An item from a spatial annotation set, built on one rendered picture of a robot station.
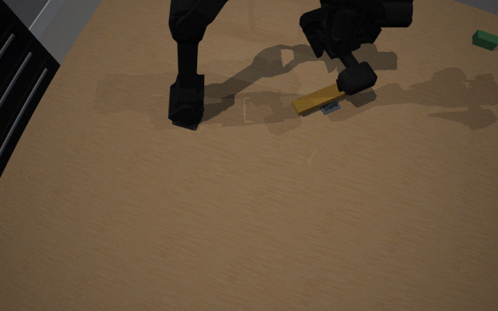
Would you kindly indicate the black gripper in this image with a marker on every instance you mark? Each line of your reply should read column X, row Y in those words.
column 356, row 76

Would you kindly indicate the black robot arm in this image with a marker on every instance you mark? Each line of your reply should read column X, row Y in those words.
column 188, row 20

